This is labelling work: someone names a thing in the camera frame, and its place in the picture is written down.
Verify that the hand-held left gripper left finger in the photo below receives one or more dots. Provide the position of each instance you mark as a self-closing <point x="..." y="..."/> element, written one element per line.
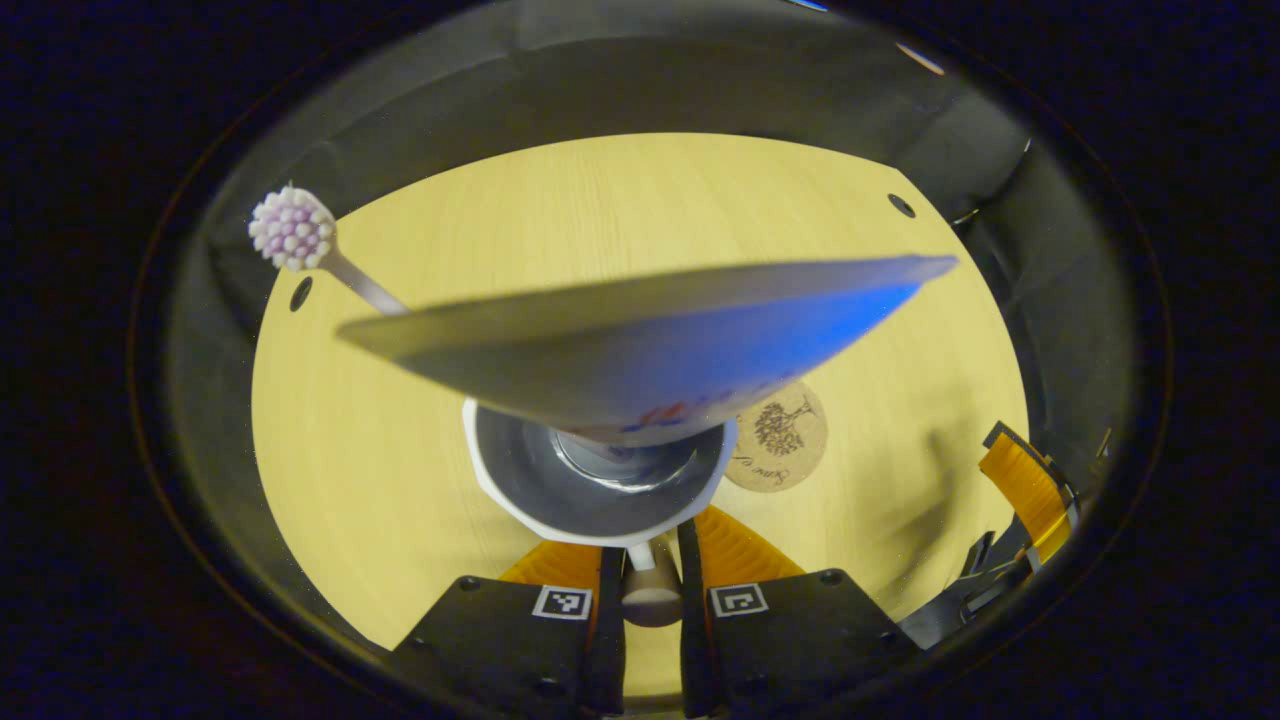
<point x="612" y="640"/>

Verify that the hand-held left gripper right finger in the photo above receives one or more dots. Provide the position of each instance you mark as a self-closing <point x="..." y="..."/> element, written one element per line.
<point x="690" y="640"/>

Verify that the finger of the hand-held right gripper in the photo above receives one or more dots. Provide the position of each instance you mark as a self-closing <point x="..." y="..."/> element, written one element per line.
<point x="950" y="610"/>
<point x="1025" y="490"/>

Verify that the round cork coaster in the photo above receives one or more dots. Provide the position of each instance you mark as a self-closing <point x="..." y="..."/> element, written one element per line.
<point x="790" y="450"/>

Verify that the white toothpaste tube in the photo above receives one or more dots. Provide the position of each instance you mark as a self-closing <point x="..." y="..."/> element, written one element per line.
<point x="640" y="350"/>

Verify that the white and pink toothbrush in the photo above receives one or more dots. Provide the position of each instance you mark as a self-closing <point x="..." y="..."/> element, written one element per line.
<point x="292" y="230"/>

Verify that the wooden desktop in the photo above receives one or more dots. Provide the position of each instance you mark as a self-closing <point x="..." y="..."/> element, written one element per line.
<point x="600" y="210"/>

